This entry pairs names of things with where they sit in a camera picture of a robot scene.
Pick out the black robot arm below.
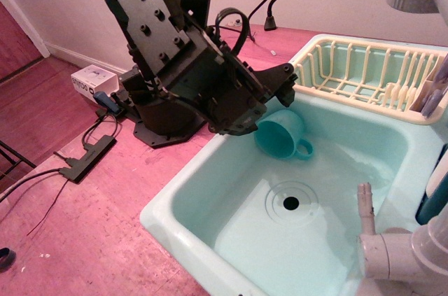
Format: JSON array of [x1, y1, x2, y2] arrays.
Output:
[[105, 0, 296, 136]]

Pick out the black metal chair frame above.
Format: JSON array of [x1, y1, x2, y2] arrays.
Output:
[[1, 141, 36, 179]]

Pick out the cream dish drying rack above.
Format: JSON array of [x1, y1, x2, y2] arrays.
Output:
[[290, 34, 447, 125]]

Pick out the teal plastic cup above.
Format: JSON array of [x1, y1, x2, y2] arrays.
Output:
[[254, 110, 314, 160]]

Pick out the purple utensils in rack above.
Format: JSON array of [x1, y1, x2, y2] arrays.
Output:
[[420, 56, 447, 118]]

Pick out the light teal toy sink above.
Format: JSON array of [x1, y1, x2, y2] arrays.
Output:
[[140, 92, 447, 295]]

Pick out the white cardboard box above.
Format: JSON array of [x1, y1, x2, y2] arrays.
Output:
[[71, 65, 119, 102]]

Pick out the blue clamp handle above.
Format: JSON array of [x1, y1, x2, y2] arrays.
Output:
[[93, 91, 120, 115]]

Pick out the white toy faucet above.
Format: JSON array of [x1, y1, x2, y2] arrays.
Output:
[[356, 183, 447, 295]]

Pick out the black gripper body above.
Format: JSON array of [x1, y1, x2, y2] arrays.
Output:
[[159, 49, 267, 125]]

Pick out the black tape roll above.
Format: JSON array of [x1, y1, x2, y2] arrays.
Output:
[[0, 247, 16, 272]]

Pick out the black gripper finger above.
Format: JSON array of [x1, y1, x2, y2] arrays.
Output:
[[209, 113, 260, 136], [255, 63, 298, 106]]

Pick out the black usb hub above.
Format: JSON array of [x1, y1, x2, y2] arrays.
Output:
[[53, 135, 116, 184]]

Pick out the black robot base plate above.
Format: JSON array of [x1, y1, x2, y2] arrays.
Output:
[[112, 66, 206, 149]]

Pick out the dark teal bottle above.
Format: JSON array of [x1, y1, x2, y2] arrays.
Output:
[[416, 144, 447, 225]]

